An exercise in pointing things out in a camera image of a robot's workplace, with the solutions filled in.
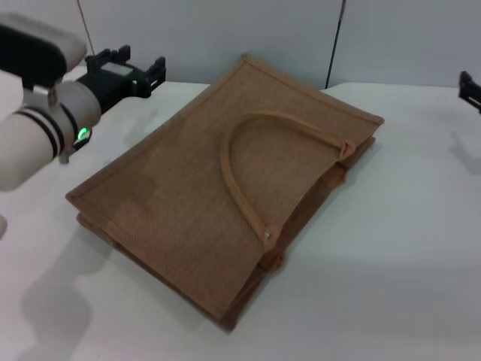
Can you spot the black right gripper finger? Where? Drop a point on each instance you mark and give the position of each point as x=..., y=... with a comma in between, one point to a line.
x=478, y=106
x=469, y=83

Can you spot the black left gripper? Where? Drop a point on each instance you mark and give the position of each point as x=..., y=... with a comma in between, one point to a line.
x=112, y=80

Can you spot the brown woven handbag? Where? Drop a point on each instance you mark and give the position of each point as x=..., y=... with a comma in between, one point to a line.
x=233, y=188

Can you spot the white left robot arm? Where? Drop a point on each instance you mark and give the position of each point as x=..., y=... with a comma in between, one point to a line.
x=34, y=113

